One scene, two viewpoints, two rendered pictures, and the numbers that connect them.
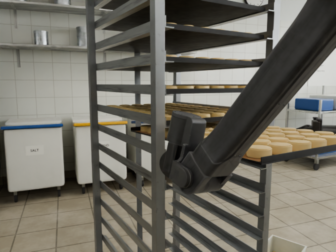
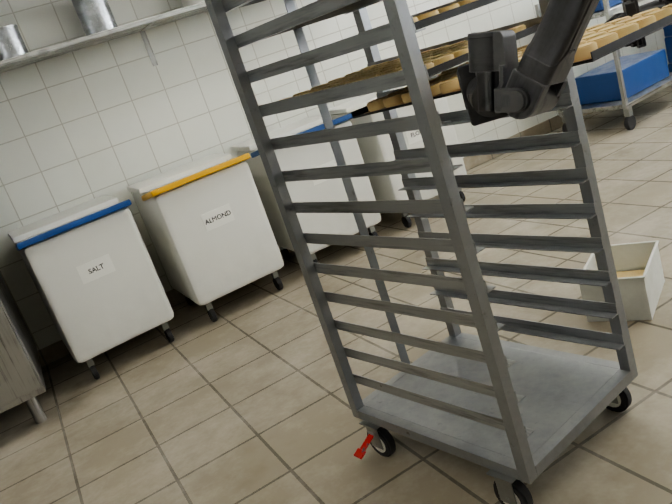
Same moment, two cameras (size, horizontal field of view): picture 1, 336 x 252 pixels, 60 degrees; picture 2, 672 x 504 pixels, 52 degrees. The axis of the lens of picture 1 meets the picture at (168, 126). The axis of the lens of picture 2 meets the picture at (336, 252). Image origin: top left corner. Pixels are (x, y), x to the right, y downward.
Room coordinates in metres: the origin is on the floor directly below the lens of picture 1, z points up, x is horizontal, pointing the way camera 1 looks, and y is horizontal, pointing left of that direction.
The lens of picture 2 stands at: (-0.49, 0.34, 1.16)
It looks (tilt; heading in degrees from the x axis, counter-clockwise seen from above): 17 degrees down; 357
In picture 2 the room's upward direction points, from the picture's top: 19 degrees counter-clockwise
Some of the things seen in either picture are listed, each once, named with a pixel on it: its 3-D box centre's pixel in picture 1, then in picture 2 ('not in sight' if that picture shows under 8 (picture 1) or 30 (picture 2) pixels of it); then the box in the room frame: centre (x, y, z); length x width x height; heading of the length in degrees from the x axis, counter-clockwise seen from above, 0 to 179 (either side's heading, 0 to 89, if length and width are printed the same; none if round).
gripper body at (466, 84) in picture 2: not in sight; (484, 92); (0.62, -0.03, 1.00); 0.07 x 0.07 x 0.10; 76
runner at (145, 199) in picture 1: (126, 182); (366, 204); (1.08, 0.16, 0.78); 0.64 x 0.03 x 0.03; 31
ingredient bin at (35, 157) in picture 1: (36, 157); (96, 285); (3.02, 1.40, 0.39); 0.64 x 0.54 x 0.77; 22
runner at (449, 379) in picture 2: not in sight; (418, 367); (1.08, 0.16, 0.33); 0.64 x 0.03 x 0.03; 31
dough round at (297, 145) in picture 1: (299, 145); (623, 33); (0.64, -0.30, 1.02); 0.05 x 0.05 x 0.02
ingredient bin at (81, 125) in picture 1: (98, 152); (210, 235); (3.24, 0.79, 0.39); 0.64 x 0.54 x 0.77; 21
